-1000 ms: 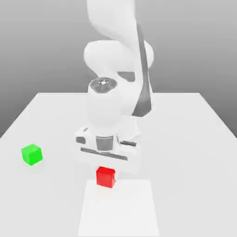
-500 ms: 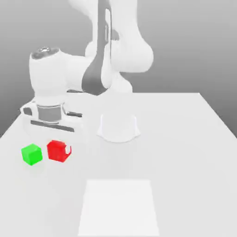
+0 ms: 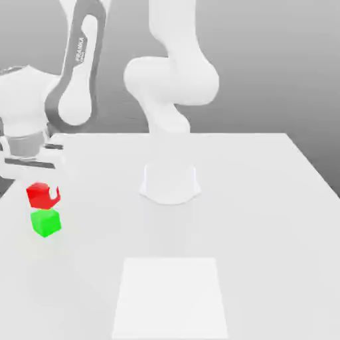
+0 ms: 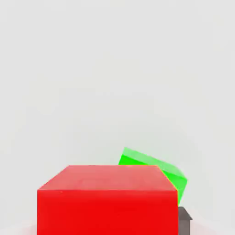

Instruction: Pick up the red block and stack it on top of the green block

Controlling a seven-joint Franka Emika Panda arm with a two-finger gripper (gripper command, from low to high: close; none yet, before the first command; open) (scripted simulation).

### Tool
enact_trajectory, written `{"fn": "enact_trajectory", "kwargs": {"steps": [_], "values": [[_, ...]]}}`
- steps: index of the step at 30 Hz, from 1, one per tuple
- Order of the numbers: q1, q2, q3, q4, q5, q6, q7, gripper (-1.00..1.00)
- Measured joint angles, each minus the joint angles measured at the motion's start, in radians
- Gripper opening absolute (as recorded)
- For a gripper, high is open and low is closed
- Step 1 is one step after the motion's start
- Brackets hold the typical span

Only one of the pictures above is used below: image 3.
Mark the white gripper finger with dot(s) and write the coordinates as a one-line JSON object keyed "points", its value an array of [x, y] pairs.
{"points": [[54, 191]]}

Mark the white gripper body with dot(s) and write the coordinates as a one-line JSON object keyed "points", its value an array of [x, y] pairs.
{"points": [[29, 170]]}

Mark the small red cube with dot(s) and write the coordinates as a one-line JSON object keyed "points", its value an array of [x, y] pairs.
{"points": [[37, 196]]}

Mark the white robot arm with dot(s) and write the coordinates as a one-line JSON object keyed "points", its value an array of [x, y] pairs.
{"points": [[170, 87]]}

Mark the small green cube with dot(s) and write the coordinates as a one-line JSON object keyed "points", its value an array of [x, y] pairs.
{"points": [[45, 222]]}

